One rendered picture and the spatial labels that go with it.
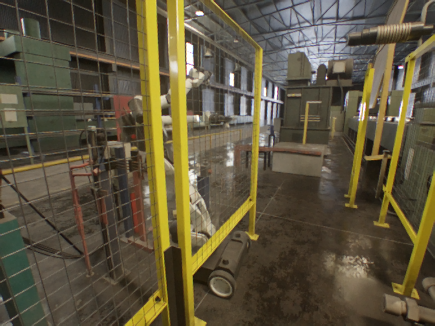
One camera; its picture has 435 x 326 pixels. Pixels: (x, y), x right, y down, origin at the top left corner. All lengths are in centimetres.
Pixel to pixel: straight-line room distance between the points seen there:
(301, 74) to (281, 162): 209
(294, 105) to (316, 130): 79
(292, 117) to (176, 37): 453
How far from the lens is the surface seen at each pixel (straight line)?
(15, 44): 962
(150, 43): 83
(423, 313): 170
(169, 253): 74
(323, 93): 525
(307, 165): 458
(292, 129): 524
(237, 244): 183
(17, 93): 685
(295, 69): 543
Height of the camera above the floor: 125
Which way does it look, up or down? 13 degrees down
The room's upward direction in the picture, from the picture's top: straight up
